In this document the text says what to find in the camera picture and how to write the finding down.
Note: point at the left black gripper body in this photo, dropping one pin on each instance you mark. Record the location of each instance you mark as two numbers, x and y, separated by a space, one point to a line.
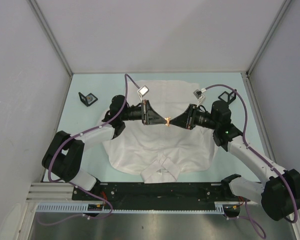
144 110

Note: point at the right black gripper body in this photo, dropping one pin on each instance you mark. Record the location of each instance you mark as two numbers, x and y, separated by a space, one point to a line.
199 117

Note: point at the blue gold flower brooch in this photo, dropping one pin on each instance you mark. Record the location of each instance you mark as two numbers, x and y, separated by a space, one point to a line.
167 121

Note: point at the white button-up shirt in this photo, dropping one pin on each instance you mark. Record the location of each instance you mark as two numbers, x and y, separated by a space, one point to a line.
160 153

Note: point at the round blue picture brooch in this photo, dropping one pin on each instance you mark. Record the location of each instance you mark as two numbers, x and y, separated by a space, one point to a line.
89 98

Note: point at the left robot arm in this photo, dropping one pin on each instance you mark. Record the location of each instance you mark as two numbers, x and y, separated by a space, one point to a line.
64 155

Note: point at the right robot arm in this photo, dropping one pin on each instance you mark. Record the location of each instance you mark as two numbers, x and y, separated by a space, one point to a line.
278 189

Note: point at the right black display case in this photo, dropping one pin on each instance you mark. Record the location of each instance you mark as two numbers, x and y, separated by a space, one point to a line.
228 97

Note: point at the black display case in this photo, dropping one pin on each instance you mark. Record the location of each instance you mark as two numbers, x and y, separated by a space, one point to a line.
83 99
228 97

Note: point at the left black display case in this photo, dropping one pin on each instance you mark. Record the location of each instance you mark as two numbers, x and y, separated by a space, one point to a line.
83 99

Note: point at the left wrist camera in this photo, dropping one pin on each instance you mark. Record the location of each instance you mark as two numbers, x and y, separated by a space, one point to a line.
142 91

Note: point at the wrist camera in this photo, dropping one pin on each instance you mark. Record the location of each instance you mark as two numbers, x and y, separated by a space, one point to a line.
200 95
142 91

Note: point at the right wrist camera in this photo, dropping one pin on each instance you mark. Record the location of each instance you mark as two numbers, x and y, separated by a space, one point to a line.
200 95

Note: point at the right aluminium frame post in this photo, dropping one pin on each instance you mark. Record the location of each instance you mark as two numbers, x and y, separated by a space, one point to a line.
269 35

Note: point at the aluminium frame post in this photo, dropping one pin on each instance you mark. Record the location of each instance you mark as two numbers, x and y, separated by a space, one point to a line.
269 35
38 13

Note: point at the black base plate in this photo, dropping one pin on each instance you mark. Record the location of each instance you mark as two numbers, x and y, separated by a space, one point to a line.
164 196

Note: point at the slotted cable duct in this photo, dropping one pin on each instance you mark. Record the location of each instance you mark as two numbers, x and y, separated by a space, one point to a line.
94 208

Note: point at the left aluminium frame post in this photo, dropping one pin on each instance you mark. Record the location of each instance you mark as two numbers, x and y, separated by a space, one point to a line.
38 13

